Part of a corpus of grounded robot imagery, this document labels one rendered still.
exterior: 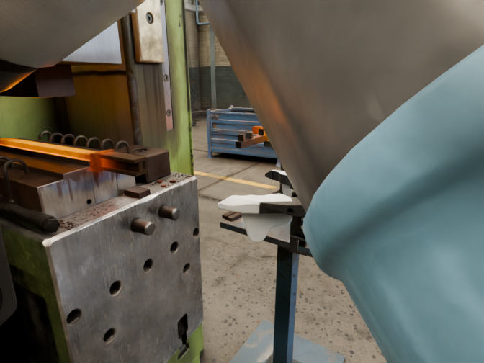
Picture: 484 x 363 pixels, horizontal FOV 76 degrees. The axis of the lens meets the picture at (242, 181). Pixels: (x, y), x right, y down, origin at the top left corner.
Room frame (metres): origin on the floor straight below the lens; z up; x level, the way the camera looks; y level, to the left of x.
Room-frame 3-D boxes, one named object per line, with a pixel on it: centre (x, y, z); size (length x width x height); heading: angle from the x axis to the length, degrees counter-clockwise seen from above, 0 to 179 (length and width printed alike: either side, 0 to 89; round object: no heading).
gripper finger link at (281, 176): (0.46, -0.07, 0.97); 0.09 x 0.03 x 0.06; 26
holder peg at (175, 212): (0.62, 0.16, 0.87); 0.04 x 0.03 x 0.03; 62
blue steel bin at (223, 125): (4.71, -0.17, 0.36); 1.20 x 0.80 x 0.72; 64
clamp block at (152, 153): (0.74, 0.25, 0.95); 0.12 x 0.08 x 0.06; 62
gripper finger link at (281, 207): (0.36, -0.06, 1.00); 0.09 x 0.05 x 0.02; 98
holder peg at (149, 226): (0.55, 0.19, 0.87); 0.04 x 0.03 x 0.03; 62
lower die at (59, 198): (0.66, 0.46, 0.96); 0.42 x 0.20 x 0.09; 62
